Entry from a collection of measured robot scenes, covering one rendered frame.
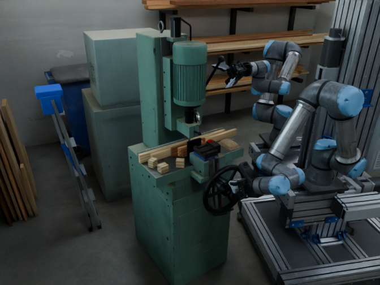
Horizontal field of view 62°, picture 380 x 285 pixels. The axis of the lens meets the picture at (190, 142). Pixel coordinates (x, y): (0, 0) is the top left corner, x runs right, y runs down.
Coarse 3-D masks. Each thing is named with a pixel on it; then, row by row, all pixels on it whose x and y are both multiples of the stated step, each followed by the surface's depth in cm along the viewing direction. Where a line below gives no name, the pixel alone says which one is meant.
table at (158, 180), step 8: (224, 152) 184; (232, 152) 186; (240, 152) 190; (160, 160) 176; (168, 160) 176; (184, 160) 176; (144, 168) 169; (176, 168) 169; (184, 168) 169; (192, 168) 172; (152, 176) 163; (160, 176) 161; (168, 176) 164; (176, 176) 168; (184, 176) 171; (192, 176) 171; (200, 176) 167; (208, 176) 168; (160, 184) 163
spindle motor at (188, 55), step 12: (180, 48) 154; (192, 48) 153; (204, 48) 156; (180, 60) 157; (192, 60) 155; (204, 60) 159; (180, 72) 160; (192, 72) 159; (204, 72) 163; (180, 84) 163; (192, 84) 162; (204, 84) 166; (180, 96) 166; (192, 96) 164; (204, 96) 170
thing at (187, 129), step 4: (176, 120) 184; (180, 120) 182; (184, 120) 183; (176, 124) 186; (180, 124) 182; (184, 124) 178; (188, 124) 178; (192, 124) 178; (196, 124) 178; (176, 128) 187; (180, 128) 183; (184, 128) 179; (188, 128) 176; (192, 128) 176; (196, 128) 178; (180, 132) 184; (184, 132) 180; (188, 132) 177; (192, 132) 178; (188, 136) 178; (192, 136) 179
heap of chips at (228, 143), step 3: (222, 141) 193; (225, 141) 192; (228, 141) 191; (231, 141) 191; (234, 141) 192; (222, 144) 192; (225, 144) 190; (228, 144) 189; (231, 144) 189; (234, 144) 189; (237, 144) 190; (225, 147) 190; (228, 147) 188; (231, 147) 188; (234, 147) 188; (237, 147) 189
